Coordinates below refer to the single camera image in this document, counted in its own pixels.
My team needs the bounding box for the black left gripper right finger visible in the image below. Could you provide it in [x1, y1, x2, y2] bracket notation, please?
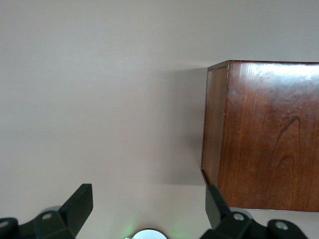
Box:
[199, 184, 310, 239]

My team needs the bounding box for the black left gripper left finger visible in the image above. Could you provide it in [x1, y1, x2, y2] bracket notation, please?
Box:
[0, 183, 94, 239]

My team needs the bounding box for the dark brown wooden cabinet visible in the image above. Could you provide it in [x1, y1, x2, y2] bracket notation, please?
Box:
[200, 60, 319, 213]

